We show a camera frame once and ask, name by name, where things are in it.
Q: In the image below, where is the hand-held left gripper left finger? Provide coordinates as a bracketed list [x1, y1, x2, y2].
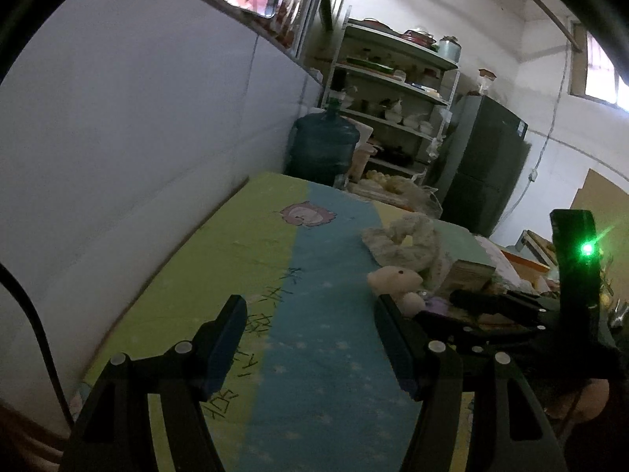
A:
[59, 295, 248, 472]

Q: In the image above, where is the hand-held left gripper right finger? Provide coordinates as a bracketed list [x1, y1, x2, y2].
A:
[374, 294, 568, 472]

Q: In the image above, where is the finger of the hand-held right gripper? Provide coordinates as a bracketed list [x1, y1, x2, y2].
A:
[417, 312, 539, 355]
[449, 289, 541, 328]

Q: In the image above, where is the orange-edged cardboard box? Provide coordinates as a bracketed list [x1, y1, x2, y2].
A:
[501, 246, 561, 301]

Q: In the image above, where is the pink plush toy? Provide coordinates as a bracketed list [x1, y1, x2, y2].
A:
[368, 265, 429, 313]

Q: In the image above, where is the cream fluffy plush toy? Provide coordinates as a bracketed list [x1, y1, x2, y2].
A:
[362, 212, 455, 291]

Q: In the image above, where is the person's right hand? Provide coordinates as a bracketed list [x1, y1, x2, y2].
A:
[572, 378, 611, 424]

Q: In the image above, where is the tan cardboard block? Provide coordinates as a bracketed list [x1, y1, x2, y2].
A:
[445, 258, 497, 298]

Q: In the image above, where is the printed pastel blanket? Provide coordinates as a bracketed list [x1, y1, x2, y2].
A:
[74, 172, 522, 472]

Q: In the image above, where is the cardboard sheet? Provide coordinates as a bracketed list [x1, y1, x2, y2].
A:
[570, 168, 629, 239]

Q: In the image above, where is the dark refrigerator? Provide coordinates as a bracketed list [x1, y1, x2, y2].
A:
[432, 94, 532, 237]

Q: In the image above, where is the white mesh bag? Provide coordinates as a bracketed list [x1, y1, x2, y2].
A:
[366, 170, 443, 218]

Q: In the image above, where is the group of white dishes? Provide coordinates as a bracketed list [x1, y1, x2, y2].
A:
[383, 98, 436, 136]

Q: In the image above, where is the blue water jug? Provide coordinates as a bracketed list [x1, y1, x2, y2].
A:
[286, 101, 359, 188]

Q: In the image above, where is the metal shelf rack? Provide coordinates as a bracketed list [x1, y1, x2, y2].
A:
[324, 18, 463, 183]

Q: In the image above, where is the red pot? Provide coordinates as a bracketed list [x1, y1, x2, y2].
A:
[402, 27, 438, 50]

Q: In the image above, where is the black cable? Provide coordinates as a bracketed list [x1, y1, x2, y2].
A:
[0, 263, 74, 424]

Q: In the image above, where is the wall window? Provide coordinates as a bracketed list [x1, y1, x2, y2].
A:
[570, 20, 629, 109]

